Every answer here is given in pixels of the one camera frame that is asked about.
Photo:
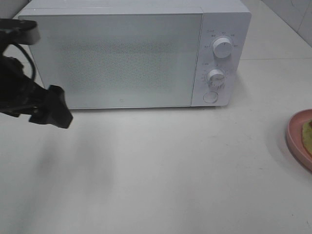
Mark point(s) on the white microwave oven body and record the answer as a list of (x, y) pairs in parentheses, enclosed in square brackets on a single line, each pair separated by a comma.
[(230, 18)]

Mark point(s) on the upper white power knob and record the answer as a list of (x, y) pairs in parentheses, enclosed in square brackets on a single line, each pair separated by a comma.
[(222, 47)]

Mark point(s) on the pink round plate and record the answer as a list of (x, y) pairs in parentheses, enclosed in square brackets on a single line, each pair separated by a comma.
[(294, 138)]

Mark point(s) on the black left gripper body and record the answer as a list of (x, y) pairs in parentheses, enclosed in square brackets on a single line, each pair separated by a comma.
[(18, 93)]

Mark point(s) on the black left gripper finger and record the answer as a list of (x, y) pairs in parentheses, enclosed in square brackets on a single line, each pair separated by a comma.
[(53, 110)]

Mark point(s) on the white microwave door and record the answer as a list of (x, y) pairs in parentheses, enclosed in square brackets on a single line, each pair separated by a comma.
[(119, 61)]

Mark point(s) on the white bread sandwich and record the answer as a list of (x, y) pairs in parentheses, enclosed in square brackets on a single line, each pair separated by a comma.
[(307, 136)]

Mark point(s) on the round white door button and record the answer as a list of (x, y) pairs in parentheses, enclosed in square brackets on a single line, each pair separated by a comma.
[(210, 97)]

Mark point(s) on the white timer knob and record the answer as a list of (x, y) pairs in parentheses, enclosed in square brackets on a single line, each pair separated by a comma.
[(215, 77)]

